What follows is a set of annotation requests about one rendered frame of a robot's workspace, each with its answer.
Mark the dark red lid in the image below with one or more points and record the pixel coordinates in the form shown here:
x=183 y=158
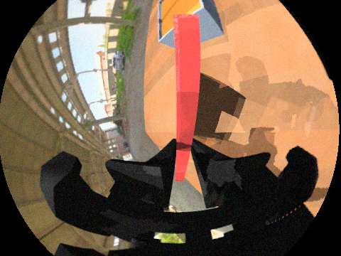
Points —
x=187 y=51

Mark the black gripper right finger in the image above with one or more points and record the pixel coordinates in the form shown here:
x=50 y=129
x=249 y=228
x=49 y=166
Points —
x=216 y=172

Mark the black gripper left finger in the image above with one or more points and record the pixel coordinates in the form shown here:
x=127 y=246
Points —
x=157 y=172

